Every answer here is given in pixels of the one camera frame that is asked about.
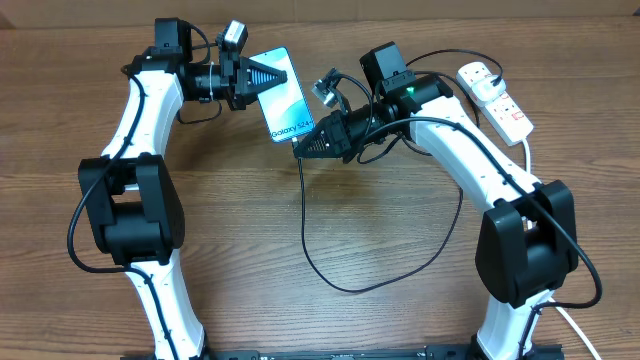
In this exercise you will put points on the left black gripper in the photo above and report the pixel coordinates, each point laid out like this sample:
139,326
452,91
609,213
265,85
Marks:
237,73

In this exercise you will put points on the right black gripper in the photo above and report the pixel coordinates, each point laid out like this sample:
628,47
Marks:
340,137

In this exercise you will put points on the blue Samsung Galaxy smartphone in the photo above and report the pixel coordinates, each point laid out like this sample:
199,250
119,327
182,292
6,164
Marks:
284,106

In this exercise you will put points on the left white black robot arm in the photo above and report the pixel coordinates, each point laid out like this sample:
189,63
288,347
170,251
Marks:
128,195

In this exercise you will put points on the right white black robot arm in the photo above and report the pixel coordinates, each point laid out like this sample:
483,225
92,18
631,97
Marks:
527,241

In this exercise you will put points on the white charger plug adapter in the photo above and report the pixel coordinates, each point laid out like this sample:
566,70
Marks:
489,88

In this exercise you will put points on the white power strip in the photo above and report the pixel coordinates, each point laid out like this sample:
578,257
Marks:
503,113

